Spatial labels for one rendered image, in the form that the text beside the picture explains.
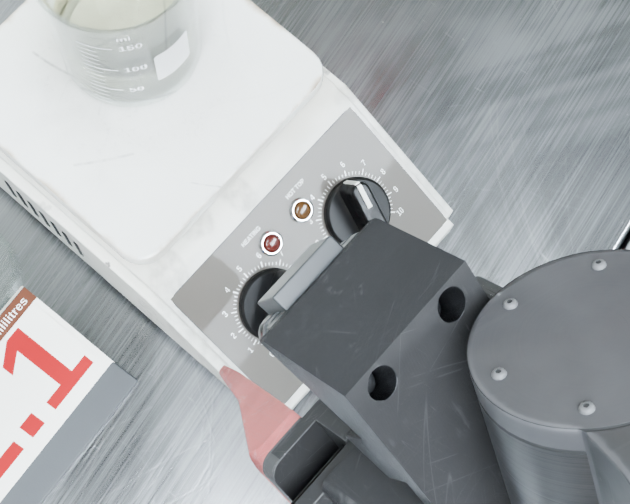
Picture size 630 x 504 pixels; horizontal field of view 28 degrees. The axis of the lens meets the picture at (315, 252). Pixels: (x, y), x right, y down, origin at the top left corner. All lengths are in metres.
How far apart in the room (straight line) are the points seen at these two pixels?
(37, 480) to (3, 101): 0.17
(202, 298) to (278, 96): 0.09
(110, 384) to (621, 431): 0.37
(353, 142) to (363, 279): 0.26
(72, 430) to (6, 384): 0.04
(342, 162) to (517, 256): 0.11
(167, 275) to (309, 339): 0.24
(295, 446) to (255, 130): 0.18
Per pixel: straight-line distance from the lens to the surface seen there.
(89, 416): 0.59
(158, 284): 0.53
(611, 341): 0.28
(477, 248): 0.61
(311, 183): 0.55
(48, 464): 0.59
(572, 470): 0.27
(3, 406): 0.58
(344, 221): 0.55
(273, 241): 0.54
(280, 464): 0.38
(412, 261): 0.30
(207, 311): 0.54
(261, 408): 0.41
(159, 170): 0.52
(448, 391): 0.31
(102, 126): 0.53
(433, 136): 0.63
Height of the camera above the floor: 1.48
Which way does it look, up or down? 75 degrees down
